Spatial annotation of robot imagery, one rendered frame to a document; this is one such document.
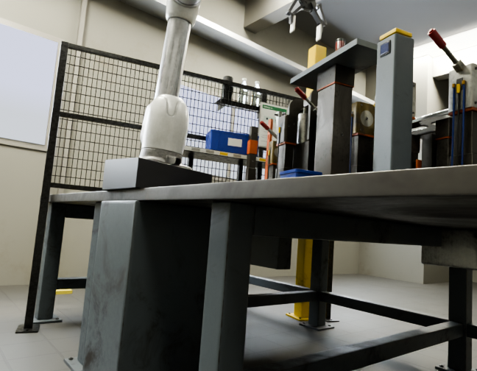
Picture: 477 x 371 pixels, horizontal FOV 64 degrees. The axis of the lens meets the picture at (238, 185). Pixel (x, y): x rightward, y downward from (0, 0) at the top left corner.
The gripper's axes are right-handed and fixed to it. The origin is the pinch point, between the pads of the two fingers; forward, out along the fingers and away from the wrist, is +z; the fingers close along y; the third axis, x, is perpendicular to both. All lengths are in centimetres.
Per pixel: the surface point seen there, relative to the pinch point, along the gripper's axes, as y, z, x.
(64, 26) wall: -108, -81, 229
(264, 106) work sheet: 27, 3, 90
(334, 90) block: -12, 40, -38
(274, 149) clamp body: 6, 46, 33
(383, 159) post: -12, 66, -60
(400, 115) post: -10, 54, -64
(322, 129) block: -12, 52, -33
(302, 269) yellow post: 68, 112, 95
